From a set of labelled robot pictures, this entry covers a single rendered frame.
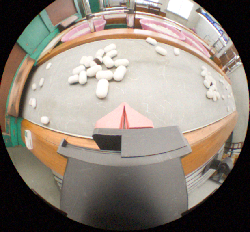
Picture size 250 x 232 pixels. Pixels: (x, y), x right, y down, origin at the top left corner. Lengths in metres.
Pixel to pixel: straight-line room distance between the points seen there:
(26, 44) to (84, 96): 0.55
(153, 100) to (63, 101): 0.20
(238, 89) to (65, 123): 5.00
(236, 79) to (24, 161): 6.32
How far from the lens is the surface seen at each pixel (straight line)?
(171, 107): 0.17
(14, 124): 0.54
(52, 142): 0.20
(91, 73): 0.17
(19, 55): 0.60
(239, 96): 4.84
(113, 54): 0.20
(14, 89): 0.49
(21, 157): 1.42
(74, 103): 0.18
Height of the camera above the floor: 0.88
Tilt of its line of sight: 77 degrees down
